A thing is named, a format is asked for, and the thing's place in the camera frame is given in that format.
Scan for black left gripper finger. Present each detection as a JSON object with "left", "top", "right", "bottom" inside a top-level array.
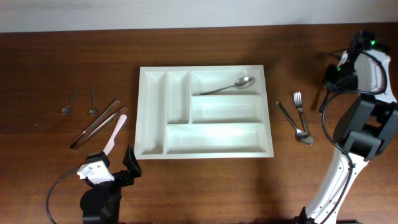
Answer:
[
  {"left": 85, "top": 151, "right": 110, "bottom": 167},
  {"left": 123, "top": 144, "right": 142, "bottom": 178}
]

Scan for steel fork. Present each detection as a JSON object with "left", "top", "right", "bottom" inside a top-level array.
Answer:
[
  {"left": 294, "top": 91, "right": 310, "bottom": 135},
  {"left": 318, "top": 90, "right": 330, "bottom": 114}
]

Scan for large steel spoon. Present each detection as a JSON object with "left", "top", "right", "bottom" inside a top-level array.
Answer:
[
  {"left": 200, "top": 77, "right": 255, "bottom": 95},
  {"left": 275, "top": 100, "right": 314, "bottom": 146}
]

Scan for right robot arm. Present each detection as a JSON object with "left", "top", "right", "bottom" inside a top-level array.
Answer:
[{"left": 132, "top": 30, "right": 397, "bottom": 223}]

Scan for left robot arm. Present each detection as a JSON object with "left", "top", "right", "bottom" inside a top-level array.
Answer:
[{"left": 77, "top": 151, "right": 134, "bottom": 224}]

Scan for pink plastic knife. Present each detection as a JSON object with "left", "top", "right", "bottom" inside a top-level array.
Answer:
[{"left": 103, "top": 114, "right": 127, "bottom": 155}]

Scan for steel serrated tongs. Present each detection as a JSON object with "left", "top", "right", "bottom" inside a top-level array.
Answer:
[{"left": 69, "top": 98, "right": 126, "bottom": 151}]

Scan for small steel teaspoon right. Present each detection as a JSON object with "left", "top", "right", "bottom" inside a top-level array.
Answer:
[{"left": 89, "top": 83, "right": 98, "bottom": 116}]

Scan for small steel teaspoon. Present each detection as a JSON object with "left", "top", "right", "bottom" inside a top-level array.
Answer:
[
  {"left": 60, "top": 84, "right": 79, "bottom": 115},
  {"left": 89, "top": 83, "right": 98, "bottom": 116}
]

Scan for small steel teaspoon left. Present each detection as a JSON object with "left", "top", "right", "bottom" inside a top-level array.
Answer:
[{"left": 60, "top": 84, "right": 79, "bottom": 115}]

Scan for white cutlery tray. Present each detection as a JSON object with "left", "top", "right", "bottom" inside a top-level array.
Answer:
[{"left": 134, "top": 65, "right": 274, "bottom": 160}]

